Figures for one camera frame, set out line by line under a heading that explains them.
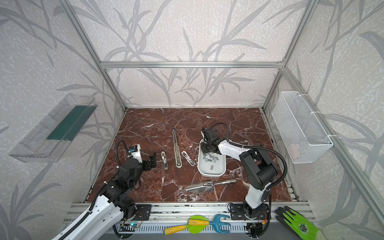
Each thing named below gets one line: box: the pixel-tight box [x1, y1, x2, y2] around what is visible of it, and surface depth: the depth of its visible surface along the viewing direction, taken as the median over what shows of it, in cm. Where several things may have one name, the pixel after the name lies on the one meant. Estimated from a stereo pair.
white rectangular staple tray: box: [197, 138, 227, 177], surface depth 91 cm
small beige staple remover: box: [161, 151, 169, 171], surface depth 91 cm
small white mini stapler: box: [181, 150, 196, 167], surface depth 93 cm
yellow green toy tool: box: [163, 215, 210, 236], surface depth 71 cm
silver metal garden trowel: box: [184, 179, 237, 192], surface depth 83 cm
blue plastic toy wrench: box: [209, 214, 231, 234], surface depth 70 cm
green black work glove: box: [275, 205, 326, 240], surface depth 71 cm
